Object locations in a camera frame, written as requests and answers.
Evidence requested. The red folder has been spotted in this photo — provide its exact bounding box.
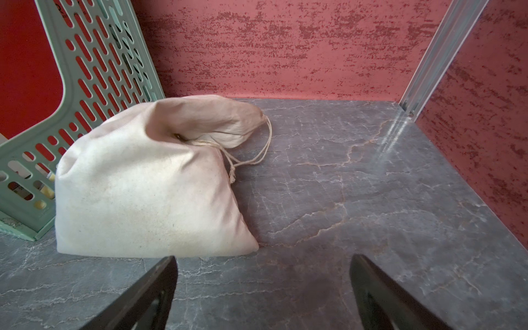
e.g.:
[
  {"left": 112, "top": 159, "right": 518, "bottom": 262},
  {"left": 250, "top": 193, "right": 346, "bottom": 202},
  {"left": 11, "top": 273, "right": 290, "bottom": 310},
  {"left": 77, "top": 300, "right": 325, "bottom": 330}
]
[{"left": 1, "top": 1, "right": 63, "bottom": 139}]

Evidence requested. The beige cloth drawstring bag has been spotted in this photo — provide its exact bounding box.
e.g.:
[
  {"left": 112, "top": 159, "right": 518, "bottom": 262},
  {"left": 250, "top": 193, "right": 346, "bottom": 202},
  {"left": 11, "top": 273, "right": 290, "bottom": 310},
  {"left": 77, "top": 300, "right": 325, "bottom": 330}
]
[{"left": 55, "top": 95, "right": 270, "bottom": 258}]

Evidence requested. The right corner aluminium post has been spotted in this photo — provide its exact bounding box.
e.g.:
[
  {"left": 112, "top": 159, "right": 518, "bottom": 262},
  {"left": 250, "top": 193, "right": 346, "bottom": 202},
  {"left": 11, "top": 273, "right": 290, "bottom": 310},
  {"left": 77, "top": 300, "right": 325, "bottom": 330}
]
[{"left": 400, "top": 0, "right": 489, "bottom": 120}]

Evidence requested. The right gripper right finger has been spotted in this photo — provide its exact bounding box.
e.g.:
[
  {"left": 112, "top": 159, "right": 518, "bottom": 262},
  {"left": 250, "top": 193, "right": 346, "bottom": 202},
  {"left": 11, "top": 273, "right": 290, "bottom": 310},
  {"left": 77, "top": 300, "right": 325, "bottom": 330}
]
[{"left": 349, "top": 254, "right": 451, "bottom": 329}]

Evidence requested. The green plastic file organizer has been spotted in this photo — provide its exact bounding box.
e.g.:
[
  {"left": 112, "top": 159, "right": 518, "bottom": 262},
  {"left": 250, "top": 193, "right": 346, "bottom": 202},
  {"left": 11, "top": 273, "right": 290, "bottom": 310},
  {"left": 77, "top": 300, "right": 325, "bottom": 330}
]
[{"left": 1, "top": 1, "right": 164, "bottom": 241}]

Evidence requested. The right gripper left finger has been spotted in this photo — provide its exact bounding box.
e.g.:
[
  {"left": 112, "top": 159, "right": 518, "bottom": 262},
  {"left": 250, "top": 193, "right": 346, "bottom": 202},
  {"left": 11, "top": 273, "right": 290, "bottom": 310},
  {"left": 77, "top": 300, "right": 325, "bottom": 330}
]
[{"left": 82, "top": 257, "right": 178, "bottom": 329}]

